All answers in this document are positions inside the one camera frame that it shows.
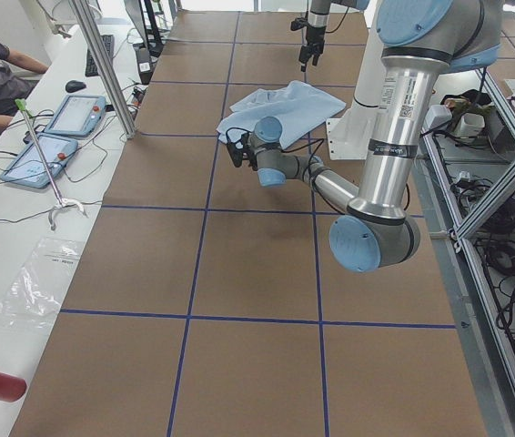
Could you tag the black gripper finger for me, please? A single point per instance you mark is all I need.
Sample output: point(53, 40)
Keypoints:
point(308, 54)

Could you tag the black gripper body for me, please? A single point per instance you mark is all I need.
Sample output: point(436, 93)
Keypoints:
point(315, 36)
point(251, 158)

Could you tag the light blue button-up shirt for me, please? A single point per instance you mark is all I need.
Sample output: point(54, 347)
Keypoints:
point(299, 107)

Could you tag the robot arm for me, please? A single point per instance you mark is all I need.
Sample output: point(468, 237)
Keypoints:
point(422, 41)
point(315, 23)

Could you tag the far teach pendant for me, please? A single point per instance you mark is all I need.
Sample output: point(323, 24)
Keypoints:
point(77, 116)

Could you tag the teach pendant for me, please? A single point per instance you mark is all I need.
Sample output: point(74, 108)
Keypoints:
point(77, 116)
point(27, 169)

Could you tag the black computer mouse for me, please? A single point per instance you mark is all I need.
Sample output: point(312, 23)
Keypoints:
point(73, 86)

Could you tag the reacher grabber tool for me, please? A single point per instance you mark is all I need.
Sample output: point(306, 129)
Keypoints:
point(61, 201)

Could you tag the near teach pendant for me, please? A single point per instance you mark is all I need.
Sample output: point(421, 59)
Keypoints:
point(27, 169)

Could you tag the clear plastic bag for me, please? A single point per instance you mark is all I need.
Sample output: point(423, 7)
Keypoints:
point(35, 297)

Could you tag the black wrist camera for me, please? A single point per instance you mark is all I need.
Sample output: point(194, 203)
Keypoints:
point(298, 23)
point(237, 153)

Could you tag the grey aluminium post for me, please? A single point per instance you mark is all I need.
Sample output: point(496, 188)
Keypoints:
point(104, 64)

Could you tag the aluminium frame rail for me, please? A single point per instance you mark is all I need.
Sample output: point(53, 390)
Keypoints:
point(467, 191)

